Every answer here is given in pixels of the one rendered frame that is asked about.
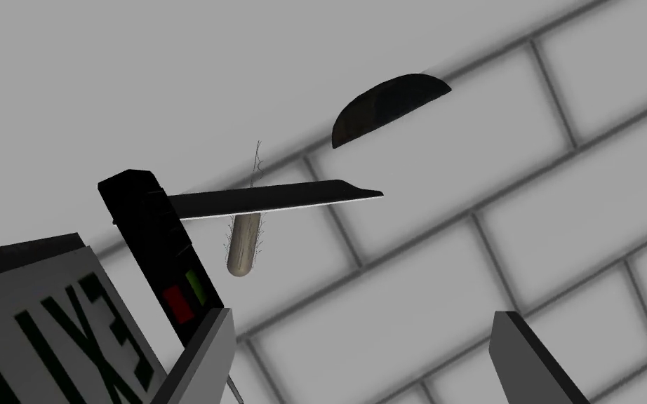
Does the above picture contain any white exit sign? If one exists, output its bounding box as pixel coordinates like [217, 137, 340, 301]
[0, 232, 168, 404]

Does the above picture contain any beige bristly cylinder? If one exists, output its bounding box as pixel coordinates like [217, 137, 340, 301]
[223, 140, 268, 278]

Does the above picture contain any black flat blade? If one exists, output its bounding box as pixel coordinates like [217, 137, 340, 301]
[111, 179, 385, 225]

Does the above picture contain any black half-round wall fixture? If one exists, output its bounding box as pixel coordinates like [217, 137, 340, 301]
[331, 72, 453, 150]

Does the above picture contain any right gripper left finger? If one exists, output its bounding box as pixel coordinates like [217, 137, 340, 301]
[151, 307, 237, 404]

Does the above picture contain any black box with coloured lights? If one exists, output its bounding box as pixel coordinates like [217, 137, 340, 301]
[97, 168, 225, 349]

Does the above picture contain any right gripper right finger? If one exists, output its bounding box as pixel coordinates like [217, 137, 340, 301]
[488, 311, 592, 404]

